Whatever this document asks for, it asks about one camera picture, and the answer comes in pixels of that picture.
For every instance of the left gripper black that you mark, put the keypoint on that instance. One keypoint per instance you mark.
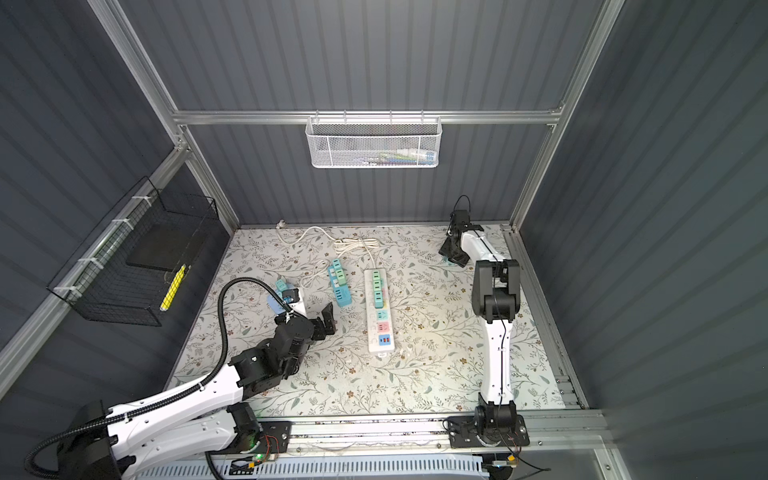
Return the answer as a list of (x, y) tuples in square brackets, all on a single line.
[(329, 327)]

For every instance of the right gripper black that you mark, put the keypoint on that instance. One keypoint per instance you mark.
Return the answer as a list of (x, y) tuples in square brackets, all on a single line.
[(447, 251)]

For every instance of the teal power strip with USB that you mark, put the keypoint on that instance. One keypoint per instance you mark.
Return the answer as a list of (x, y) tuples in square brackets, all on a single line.
[(341, 293)]

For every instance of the white multicolour power strip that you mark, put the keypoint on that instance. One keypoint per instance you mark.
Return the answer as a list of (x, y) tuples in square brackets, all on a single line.
[(381, 336)]

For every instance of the light blue square power socket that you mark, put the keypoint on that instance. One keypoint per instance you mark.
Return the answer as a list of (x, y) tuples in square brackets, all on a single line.
[(274, 305)]

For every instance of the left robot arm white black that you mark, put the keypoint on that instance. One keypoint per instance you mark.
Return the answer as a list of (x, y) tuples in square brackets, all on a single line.
[(196, 418)]

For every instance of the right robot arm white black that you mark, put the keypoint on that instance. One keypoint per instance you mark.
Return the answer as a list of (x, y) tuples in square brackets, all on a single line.
[(495, 300)]

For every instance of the items in white basket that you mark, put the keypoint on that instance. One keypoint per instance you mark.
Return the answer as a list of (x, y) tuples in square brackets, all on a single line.
[(409, 157)]

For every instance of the yellow striped item in basket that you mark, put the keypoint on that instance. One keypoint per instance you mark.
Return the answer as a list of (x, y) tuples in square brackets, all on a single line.
[(173, 288)]

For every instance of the black pad in basket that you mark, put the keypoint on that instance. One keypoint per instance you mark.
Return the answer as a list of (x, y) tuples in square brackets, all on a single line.
[(165, 248)]

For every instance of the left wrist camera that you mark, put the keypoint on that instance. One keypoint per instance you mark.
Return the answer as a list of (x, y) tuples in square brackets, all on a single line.
[(294, 298)]

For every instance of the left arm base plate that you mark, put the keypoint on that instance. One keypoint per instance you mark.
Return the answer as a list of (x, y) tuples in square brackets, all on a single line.
[(271, 437)]

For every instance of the white wire mesh basket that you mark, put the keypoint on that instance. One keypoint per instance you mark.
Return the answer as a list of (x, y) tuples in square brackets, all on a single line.
[(335, 145)]

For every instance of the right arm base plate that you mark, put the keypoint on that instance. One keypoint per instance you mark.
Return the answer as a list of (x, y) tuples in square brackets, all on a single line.
[(464, 434)]

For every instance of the white slotted cable duct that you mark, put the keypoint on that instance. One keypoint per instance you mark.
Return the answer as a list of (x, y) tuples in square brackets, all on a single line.
[(358, 467)]

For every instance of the black wire mesh basket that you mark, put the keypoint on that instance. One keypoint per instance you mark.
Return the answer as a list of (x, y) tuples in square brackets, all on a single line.
[(133, 271)]

